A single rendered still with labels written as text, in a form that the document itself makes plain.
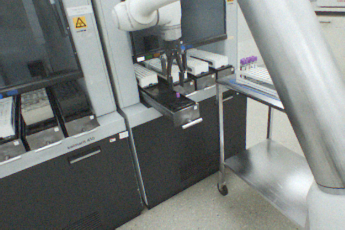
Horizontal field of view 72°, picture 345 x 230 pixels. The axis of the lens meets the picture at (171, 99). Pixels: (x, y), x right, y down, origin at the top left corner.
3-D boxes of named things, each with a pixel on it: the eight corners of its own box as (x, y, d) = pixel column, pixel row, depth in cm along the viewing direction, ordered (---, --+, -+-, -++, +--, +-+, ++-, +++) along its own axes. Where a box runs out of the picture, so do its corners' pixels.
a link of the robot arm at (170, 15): (173, 21, 108) (147, 27, 102) (169, -16, 101) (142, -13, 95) (187, 23, 99) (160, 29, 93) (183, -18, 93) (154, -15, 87)
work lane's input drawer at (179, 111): (121, 86, 158) (117, 73, 154) (140, 79, 164) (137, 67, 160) (180, 132, 100) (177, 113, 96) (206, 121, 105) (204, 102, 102)
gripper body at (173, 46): (175, 35, 108) (177, 55, 112) (159, 39, 105) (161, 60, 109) (184, 37, 102) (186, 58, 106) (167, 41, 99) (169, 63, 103)
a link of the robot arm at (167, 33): (155, 26, 103) (157, 39, 106) (166, 28, 96) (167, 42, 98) (173, 22, 107) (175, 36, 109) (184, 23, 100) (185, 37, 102)
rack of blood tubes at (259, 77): (235, 81, 120) (235, 69, 118) (250, 76, 124) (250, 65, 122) (286, 100, 96) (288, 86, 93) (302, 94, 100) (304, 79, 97)
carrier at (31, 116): (53, 115, 109) (49, 103, 106) (54, 116, 107) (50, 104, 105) (26, 123, 104) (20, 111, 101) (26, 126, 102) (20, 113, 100)
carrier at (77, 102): (87, 104, 115) (84, 92, 113) (88, 105, 114) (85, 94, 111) (62, 112, 110) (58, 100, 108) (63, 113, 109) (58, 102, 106)
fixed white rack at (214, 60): (188, 61, 167) (186, 52, 164) (199, 58, 171) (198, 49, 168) (215, 70, 143) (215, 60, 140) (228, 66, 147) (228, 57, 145)
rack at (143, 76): (123, 76, 153) (121, 67, 150) (137, 72, 157) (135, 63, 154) (142, 89, 129) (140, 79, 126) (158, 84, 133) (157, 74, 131)
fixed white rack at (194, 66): (169, 66, 160) (168, 58, 158) (182, 63, 165) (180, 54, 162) (195, 77, 136) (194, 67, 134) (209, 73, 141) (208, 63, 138)
